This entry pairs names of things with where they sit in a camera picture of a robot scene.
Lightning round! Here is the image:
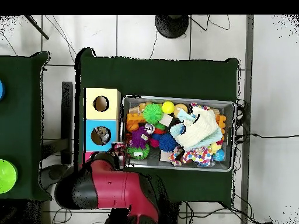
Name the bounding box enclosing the purple spiky ball with eyes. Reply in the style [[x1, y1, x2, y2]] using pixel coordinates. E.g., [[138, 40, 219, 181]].
[[129, 127, 151, 149]]

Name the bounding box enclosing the silver can with pull tab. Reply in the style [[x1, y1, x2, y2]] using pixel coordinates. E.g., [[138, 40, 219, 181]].
[[111, 142, 127, 158]]

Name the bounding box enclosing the silver crushed can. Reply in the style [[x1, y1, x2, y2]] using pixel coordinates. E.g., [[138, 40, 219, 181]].
[[96, 128, 112, 144]]

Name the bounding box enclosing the small orange plastic toy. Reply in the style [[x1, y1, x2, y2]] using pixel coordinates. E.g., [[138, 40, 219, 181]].
[[217, 114, 227, 134]]

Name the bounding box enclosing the wooden box with three holes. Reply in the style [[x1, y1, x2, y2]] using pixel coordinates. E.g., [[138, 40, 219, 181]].
[[83, 87, 121, 163]]

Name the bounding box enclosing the shallow clear mesh bin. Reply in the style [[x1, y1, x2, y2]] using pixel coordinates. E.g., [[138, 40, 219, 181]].
[[119, 95, 236, 173]]

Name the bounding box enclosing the small white black ball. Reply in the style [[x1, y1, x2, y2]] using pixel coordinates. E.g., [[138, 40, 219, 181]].
[[144, 123, 157, 135]]

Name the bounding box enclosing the green spiky rubber ball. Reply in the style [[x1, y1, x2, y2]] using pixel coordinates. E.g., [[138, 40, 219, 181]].
[[142, 102, 165, 124]]

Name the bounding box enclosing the orange toy building block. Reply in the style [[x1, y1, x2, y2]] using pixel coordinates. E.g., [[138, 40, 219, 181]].
[[127, 113, 147, 132]]

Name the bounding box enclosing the small wooden block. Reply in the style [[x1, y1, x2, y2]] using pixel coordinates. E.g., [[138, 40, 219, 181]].
[[158, 114, 173, 128], [159, 150, 172, 162]]

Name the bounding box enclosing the pink spiky rubber ball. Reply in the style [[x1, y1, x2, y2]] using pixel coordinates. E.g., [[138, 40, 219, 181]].
[[149, 136, 161, 149]]

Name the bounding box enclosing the green toy with white eyes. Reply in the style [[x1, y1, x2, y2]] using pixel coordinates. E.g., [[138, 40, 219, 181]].
[[128, 143, 150, 160]]

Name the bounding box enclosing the tan orange ball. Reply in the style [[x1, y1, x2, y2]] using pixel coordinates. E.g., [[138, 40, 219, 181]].
[[175, 103, 189, 115]]

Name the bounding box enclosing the dark green table cloth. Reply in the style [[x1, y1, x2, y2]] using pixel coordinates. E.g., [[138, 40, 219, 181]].
[[74, 46, 241, 206]]

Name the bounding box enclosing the large colourful dotted cloth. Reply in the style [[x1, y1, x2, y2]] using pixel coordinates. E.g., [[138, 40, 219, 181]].
[[169, 145, 215, 167]]

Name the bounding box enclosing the mint green cloth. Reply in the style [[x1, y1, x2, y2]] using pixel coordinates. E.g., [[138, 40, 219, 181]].
[[175, 109, 224, 151]]

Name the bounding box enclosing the small blue yellow ball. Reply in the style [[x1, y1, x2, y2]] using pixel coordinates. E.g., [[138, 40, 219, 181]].
[[210, 142, 227, 163]]

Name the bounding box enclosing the black panel stand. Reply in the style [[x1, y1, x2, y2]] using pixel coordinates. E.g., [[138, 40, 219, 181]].
[[61, 81, 74, 164]]

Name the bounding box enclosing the black round stand base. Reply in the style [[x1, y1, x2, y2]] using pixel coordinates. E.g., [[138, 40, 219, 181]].
[[155, 15, 190, 39]]

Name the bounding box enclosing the grey round stand foot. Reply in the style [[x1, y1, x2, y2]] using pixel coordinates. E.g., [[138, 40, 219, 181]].
[[39, 164, 68, 187]]

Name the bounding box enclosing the green cloth side table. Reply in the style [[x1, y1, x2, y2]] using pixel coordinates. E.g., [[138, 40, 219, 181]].
[[0, 51, 51, 201]]

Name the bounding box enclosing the black pole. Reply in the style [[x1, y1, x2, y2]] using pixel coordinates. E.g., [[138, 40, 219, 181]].
[[24, 15, 50, 40]]

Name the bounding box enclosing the green round bowl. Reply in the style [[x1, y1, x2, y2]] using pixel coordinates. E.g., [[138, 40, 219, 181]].
[[0, 159, 19, 194]]

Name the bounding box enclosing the black cable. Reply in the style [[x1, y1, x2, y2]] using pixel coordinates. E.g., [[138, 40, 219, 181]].
[[235, 132, 299, 141]]

